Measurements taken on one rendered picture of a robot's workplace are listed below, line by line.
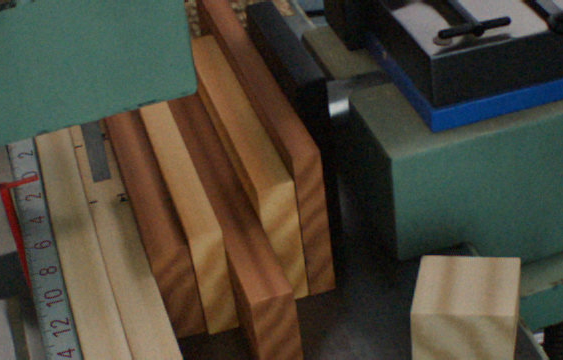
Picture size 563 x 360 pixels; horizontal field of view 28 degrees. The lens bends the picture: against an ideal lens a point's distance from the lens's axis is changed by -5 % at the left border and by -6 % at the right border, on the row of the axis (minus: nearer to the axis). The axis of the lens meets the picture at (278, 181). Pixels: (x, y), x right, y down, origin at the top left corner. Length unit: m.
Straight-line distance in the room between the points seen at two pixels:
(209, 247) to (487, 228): 0.15
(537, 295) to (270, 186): 0.16
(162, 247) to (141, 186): 0.05
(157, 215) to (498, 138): 0.16
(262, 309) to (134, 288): 0.06
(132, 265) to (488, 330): 0.16
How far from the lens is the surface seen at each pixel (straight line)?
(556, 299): 0.60
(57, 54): 0.49
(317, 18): 1.23
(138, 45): 0.50
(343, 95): 0.58
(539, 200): 0.58
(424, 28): 0.55
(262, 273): 0.49
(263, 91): 0.56
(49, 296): 0.49
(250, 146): 0.54
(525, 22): 0.56
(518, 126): 0.55
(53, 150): 0.60
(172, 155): 0.56
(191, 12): 0.78
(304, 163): 0.51
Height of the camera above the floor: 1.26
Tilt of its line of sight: 35 degrees down
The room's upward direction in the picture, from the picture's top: 8 degrees counter-clockwise
